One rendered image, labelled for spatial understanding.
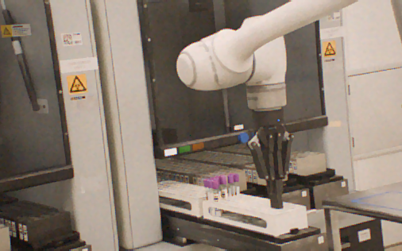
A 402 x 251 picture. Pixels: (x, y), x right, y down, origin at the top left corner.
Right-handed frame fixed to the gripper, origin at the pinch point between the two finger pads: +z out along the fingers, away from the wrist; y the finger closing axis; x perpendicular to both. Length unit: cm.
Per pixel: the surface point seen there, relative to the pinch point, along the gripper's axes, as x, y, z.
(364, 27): -152, -184, -30
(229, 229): -12.4, 5.7, 9.4
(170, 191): -42.2, 3.3, 3.8
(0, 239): -39, 52, 4
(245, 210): -5.5, 5.1, 3.7
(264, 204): -5.4, -0.7, 3.5
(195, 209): -27.7, 4.9, 6.5
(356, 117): -151, -174, 14
